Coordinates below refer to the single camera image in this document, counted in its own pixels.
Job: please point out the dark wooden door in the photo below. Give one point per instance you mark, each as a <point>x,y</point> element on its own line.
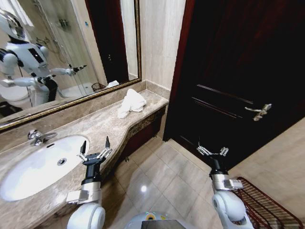
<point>238,71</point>

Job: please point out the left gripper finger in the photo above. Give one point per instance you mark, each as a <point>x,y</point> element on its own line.
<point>107,146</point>
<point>83,150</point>

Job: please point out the white oval sink basin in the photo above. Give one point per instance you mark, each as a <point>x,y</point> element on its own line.
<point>38,167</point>

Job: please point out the chrome faucet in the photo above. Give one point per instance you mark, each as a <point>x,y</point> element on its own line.
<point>38,137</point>

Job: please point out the gold-framed wall mirror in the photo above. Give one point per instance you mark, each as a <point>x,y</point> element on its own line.
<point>59,47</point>

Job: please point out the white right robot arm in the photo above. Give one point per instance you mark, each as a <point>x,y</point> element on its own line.
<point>230,207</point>

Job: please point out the chrome sink drain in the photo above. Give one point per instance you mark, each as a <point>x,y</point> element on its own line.
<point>62,161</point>

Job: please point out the dark wood vanity cabinet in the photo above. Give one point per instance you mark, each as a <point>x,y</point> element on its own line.
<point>143,133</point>

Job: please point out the crumpled white towel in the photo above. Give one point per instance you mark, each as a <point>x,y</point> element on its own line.
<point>131,103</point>

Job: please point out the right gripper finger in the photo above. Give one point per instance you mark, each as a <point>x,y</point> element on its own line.
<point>224,151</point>
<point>203,150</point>

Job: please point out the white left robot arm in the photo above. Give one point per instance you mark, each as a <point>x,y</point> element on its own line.
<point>87,215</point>

